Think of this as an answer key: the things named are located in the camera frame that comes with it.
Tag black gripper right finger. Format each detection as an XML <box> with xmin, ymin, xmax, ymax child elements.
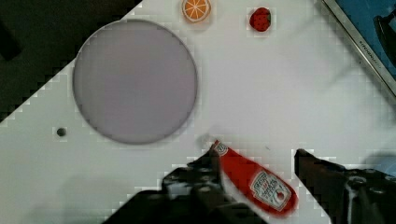
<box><xmin>294</xmin><ymin>149</ymin><xmax>396</xmax><ymax>224</ymax></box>

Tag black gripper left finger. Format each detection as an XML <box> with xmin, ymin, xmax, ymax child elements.
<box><xmin>162</xmin><ymin>149</ymin><xmax>224</xmax><ymax>215</ymax></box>

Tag red ketchup bottle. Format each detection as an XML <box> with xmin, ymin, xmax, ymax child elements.
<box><xmin>211</xmin><ymin>140</ymin><xmax>298</xmax><ymax>217</ymax></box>

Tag round purple plate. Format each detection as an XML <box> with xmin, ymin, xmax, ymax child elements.
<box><xmin>73</xmin><ymin>20</ymin><xmax>198</xmax><ymax>144</ymax></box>

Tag orange slice toy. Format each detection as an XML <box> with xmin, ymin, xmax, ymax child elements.
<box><xmin>181</xmin><ymin>0</ymin><xmax>211</xmax><ymax>23</ymax></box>

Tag red strawberry toy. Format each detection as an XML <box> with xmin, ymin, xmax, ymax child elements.
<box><xmin>249</xmin><ymin>7</ymin><xmax>271</xmax><ymax>32</ymax></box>

